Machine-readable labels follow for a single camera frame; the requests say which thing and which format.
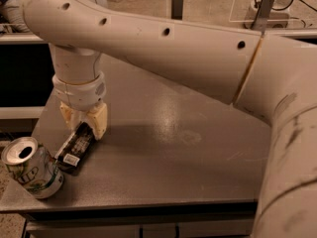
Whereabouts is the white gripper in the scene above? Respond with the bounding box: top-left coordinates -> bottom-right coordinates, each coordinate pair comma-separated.
53,72 -> 108,140

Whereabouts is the black rxbar chocolate wrapper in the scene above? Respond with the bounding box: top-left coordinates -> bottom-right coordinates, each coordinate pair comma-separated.
54,122 -> 96,174

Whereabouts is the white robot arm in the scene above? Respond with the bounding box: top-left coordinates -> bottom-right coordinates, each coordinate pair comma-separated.
22,0 -> 317,238

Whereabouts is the green white 7up can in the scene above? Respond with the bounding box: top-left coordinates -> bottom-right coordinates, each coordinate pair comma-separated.
1,137 -> 63,199

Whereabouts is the person in background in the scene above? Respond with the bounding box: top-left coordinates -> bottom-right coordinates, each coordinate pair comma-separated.
0,0 -> 30,33

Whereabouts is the grey table drawer cabinet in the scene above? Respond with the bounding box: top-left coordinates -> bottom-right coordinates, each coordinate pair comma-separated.
24,201 -> 257,238

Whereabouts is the middle metal bracket post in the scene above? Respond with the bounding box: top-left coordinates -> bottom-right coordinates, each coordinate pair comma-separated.
171,0 -> 183,20

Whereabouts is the metal bracket post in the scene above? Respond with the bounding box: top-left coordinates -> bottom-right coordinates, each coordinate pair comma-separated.
252,0 -> 275,34
171,0 -> 183,20

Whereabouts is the right metal bracket post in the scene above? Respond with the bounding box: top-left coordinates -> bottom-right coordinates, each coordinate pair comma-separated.
252,0 -> 275,34

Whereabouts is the white base device with cable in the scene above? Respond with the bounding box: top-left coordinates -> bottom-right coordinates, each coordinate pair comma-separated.
243,0 -> 317,30

